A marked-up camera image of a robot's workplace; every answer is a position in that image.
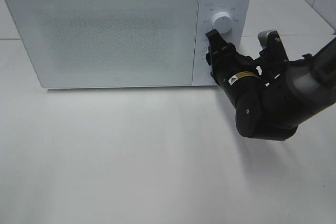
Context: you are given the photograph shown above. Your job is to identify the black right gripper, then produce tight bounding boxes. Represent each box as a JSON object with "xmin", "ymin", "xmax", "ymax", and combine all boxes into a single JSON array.
[{"xmin": 205, "ymin": 29, "xmax": 288, "ymax": 107}]

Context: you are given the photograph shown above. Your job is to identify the upper white power knob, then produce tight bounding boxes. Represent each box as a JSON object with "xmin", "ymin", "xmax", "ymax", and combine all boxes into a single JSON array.
[{"xmin": 211, "ymin": 10, "xmax": 233, "ymax": 34}]

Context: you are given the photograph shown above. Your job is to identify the white microwave door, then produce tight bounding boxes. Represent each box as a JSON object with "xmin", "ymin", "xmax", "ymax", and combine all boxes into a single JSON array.
[{"xmin": 5, "ymin": 0, "xmax": 198, "ymax": 89}]

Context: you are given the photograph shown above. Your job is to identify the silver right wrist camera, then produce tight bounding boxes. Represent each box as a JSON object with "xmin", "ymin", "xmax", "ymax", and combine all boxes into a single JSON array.
[{"xmin": 257, "ymin": 30, "xmax": 279, "ymax": 49}]

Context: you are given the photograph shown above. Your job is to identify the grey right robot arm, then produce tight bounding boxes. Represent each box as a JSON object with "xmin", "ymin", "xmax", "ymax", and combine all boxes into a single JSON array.
[{"xmin": 206, "ymin": 29, "xmax": 335, "ymax": 141}]

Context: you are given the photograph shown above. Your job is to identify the round white door button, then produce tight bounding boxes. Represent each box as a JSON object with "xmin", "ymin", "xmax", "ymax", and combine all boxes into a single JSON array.
[{"xmin": 204, "ymin": 73, "xmax": 214, "ymax": 83}]

